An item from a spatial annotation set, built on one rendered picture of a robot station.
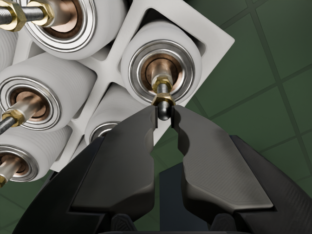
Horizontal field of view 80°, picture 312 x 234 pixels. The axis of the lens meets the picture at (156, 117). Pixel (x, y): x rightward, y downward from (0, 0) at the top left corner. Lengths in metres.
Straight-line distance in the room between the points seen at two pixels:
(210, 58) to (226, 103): 0.27
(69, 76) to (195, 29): 0.18
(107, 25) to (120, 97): 0.11
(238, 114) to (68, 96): 0.45
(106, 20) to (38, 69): 0.10
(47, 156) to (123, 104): 0.15
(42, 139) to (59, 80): 0.12
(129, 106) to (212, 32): 0.15
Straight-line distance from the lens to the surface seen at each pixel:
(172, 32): 0.21
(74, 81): 0.28
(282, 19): 0.53
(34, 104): 0.27
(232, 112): 0.56
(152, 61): 0.22
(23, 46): 0.34
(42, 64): 0.28
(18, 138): 0.34
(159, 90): 0.17
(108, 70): 0.30
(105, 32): 0.22
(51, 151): 0.35
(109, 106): 0.27
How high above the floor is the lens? 0.46
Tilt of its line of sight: 60 degrees down
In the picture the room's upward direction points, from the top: 179 degrees counter-clockwise
